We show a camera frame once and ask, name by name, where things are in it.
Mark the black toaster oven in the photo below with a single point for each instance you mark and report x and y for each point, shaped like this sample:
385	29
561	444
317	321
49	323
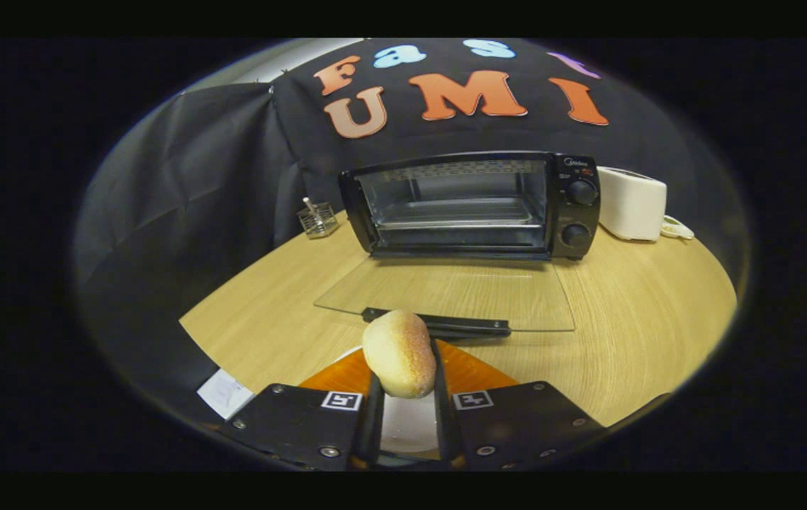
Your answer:
577	212

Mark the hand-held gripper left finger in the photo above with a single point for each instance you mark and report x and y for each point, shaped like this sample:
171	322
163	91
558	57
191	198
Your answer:
373	428

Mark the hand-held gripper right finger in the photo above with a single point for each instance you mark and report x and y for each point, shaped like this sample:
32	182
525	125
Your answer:
446	428

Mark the white paper note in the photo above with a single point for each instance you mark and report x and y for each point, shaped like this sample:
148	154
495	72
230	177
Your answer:
224	393

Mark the round bread doughnut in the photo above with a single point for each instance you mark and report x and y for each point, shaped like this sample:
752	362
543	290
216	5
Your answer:
399	354

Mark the white plate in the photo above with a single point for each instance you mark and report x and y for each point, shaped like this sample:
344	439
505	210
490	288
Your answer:
409	425

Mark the white pop-up toaster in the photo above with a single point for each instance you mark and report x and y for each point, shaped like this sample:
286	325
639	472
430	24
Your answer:
630	205

